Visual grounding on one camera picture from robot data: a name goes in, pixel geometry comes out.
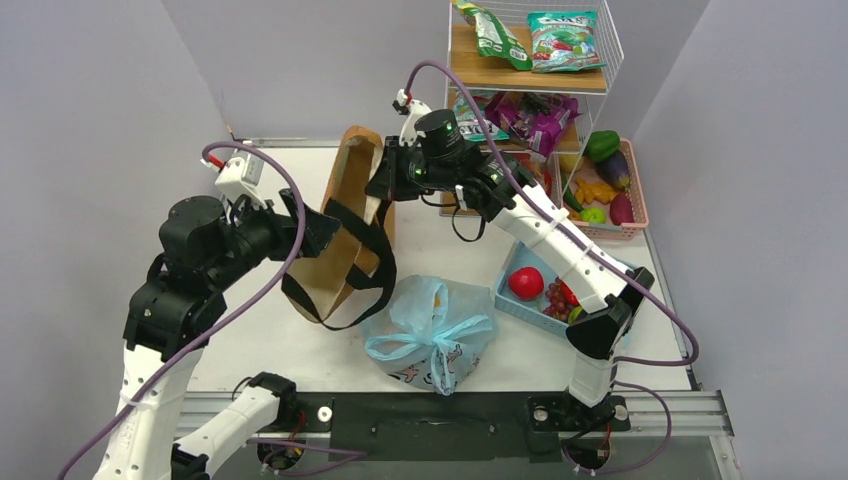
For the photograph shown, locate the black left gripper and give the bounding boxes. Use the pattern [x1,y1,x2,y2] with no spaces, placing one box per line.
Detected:
[208,187,340,288]

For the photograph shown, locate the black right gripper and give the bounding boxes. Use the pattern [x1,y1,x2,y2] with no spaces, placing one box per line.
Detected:
[368,136,455,202]

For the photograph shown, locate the orange cloth tote bag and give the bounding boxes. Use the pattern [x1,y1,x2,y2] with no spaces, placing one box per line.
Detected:
[281,126,397,331]

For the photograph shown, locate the light blue plastic grocery bag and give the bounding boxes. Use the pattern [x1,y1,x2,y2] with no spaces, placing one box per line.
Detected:
[361,275,498,396]

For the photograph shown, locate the green snack bag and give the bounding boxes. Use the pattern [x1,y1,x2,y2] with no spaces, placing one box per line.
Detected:
[451,0,533,71]

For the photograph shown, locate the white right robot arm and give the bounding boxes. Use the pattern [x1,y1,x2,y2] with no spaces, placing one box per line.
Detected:
[366,109,653,429]

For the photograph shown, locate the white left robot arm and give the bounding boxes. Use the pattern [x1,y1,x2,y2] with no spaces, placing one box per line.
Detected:
[96,189,340,479]

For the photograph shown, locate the red candy bag bottom shelf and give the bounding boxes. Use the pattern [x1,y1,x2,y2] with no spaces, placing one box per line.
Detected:
[510,151,553,197]

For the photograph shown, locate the purple candy bag middle shelf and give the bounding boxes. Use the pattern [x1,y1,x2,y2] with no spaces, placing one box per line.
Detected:
[484,92,580,156]

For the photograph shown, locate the teal candy bag top right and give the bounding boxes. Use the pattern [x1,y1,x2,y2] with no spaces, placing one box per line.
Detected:
[527,10,606,73]

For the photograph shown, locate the light blue plastic basket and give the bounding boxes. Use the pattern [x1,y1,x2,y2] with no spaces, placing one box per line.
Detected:
[494,241,637,349]

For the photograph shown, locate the red toy apple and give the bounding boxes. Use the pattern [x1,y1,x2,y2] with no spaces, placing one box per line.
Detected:
[507,266,546,301]

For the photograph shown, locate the small green toy lime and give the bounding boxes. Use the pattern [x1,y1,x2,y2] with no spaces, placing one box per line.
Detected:
[580,207,607,224]

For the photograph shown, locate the purple toy grapes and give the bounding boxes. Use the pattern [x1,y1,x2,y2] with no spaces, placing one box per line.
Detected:
[542,281,572,323]

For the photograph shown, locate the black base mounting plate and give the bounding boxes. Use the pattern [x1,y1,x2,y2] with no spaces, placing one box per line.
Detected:
[265,391,630,463]

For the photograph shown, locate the red toy bell pepper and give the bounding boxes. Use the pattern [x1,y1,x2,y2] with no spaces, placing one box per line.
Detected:
[559,283,579,307]

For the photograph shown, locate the pink plastic basket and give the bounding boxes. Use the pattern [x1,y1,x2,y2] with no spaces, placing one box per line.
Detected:
[554,139,649,240]

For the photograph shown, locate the green toy bell pepper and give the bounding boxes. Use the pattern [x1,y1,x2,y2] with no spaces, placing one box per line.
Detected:
[584,130,621,163]

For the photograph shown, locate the green toy apple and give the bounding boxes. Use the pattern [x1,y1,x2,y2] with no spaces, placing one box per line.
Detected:
[566,305,584,326]

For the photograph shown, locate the purple toy eggplant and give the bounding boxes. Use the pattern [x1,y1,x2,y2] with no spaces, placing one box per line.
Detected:
[595,150,631,190]

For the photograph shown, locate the maroon toy vegetable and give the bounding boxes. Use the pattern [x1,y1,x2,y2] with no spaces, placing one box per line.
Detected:
[609,192,635,226]

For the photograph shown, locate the white wire wooden shelf rack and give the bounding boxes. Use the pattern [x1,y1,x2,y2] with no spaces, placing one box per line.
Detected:
[447,1,624,203]

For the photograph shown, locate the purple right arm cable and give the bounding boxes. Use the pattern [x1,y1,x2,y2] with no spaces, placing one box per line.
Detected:
[404,60,700,477]

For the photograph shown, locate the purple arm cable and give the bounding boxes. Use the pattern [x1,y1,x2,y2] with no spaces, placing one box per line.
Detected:
[56,140,367,480]
[404,60,700,477]

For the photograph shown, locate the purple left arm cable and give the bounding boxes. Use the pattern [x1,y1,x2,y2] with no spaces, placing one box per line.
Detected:
[56,140,367,480]

